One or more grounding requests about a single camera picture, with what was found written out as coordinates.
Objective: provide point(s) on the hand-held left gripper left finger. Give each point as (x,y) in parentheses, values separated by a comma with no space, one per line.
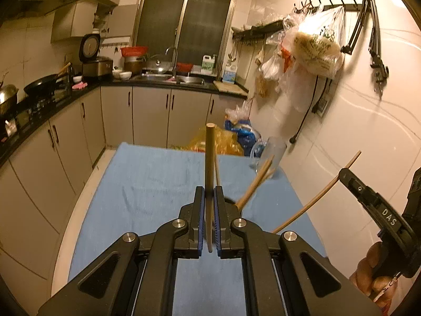
(199,230)

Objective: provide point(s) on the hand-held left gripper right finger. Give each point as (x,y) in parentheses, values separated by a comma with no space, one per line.
(217,230)

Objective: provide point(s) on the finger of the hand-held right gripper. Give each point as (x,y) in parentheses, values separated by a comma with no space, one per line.
(371,200)

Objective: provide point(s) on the dark wooden chopstick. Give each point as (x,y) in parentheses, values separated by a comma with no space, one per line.
(210,158)

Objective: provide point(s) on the person's right hand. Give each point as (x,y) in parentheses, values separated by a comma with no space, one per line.
(365,275)

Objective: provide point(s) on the blue table cloth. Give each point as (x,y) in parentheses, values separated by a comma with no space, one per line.
(148,187)

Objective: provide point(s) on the yellow plastic bag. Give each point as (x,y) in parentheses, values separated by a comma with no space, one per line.
(227,143)

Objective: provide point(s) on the blue plastic bag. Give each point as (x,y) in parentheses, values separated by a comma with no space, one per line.
(248,135)

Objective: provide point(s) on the pale pink plastic bag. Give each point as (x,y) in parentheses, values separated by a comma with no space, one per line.
(240,112)

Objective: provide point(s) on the grey lower kitchen cabinets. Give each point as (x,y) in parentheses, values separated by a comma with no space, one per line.
(148,108)

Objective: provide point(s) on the wooden cutting board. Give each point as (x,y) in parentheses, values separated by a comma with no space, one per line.
(230,86)

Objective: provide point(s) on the white bottle blue label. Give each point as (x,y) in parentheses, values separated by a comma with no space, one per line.
(229,74)

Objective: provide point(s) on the steel sink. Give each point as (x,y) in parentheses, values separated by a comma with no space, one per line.
(154,77)

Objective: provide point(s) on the hanging bag with flatbread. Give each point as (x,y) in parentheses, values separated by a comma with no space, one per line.
(317,49)

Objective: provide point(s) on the small red colander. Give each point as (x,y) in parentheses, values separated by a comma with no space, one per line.
(184,66)

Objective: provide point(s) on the white bottle green label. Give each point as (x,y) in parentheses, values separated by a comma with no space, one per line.
(208,65)

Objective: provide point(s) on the glass pot lid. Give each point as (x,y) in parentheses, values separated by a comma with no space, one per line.
(158,65)

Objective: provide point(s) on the white bowls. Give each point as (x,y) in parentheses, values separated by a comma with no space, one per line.
(122,74)

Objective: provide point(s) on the steel faucet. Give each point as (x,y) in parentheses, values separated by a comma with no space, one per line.
(174,57)

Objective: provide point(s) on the hanging ladle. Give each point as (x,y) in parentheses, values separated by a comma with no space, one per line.
(232,56)

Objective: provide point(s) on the brown cooking pot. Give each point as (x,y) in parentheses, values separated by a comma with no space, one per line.
(133,65)

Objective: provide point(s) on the black kitchen counter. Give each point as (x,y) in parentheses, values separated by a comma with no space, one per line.
(98,84)

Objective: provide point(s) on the pink cloth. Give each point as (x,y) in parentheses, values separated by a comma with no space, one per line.
(80,86)

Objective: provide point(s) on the red basin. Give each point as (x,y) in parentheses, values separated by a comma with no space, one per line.
(134,51)

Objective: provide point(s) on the rice cooker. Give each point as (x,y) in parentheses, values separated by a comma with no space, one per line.
(97,67)

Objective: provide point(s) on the small white bowl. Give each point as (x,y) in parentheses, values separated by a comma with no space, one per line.
(77,79)

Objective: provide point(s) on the dark kitchen window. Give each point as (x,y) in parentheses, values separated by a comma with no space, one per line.
(184,23)

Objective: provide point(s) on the wooden spatula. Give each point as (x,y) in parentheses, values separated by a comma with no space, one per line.
(64,69)

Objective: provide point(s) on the black frying pan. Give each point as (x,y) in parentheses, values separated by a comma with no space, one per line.
(41,86)

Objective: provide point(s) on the steel wok with lid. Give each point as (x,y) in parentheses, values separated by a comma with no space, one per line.
(7,97)

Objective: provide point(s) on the upper kitchen cabinets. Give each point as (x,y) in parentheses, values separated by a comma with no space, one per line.
(82,19)

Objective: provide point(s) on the wall power socket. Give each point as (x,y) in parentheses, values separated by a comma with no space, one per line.
(321,105)

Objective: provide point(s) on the wall hook rail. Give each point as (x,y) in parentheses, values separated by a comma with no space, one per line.
(332,6)

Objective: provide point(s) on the black wall shelf rack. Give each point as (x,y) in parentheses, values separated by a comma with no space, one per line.
(259,28)

